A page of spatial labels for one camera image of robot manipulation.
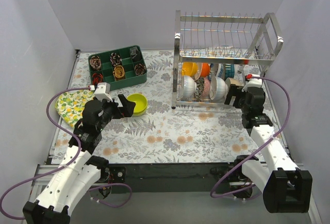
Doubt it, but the lime green bowl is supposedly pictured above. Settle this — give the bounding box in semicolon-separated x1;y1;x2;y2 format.
127;93;148;107
133;106;147;116

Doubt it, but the beige bowl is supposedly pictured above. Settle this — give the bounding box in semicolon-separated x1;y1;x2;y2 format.
225;77;244;88

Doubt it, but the light blue white bowl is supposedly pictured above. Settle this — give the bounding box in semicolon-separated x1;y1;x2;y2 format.
209;76;227;101

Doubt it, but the dark floral pink bowl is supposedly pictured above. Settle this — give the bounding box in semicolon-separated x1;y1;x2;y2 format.
195;77;210;100

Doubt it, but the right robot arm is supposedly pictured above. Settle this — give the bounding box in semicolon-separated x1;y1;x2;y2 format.
218;84;312;213

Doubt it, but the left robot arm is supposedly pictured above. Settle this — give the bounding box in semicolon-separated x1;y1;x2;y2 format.
23;94;136;223

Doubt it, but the steel two-tier dish rack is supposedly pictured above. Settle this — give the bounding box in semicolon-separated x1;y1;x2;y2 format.
171;10;284;109

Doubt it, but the teal bowl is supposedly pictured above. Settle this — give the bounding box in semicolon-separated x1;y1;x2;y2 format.
224;64;235;80

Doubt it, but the blue floral white bowl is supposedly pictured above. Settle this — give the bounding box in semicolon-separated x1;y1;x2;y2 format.
208;63;225;80

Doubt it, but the red black rolled tie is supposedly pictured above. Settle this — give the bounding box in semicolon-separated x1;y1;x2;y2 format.
92;73;104;85

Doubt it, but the yellow black rolled tie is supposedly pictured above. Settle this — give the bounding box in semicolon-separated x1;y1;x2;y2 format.
113;65;125;81

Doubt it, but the lemon print cloth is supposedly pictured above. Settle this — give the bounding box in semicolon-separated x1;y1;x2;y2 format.
55;90;94;127

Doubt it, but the green compartment tray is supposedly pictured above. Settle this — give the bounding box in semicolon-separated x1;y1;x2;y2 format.
88;45;147;91

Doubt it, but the floral table mat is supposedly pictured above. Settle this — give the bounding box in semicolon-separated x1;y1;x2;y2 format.
51;49;289;165

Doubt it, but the pink brown rolled tie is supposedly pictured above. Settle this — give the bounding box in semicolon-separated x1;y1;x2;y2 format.
89;56;102;71

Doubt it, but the dark floral rolled tie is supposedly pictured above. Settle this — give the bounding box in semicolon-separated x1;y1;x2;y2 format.
110;53;122;67

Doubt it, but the white ribbed bowl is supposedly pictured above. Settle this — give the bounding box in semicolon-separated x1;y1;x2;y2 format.
181;75;196;99

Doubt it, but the dark grey rolled tie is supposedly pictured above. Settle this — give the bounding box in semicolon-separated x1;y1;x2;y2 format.
129;46;141;62

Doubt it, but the yellow orange bowl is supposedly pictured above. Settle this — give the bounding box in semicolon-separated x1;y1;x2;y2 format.
181;62;198;77

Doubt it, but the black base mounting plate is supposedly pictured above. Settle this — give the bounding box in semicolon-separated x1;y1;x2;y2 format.
101;162;234;193

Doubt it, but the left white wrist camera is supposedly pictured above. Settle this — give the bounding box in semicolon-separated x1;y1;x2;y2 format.
89;82;112;102

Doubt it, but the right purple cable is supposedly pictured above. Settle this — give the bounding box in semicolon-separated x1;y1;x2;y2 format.
210;77;291;199

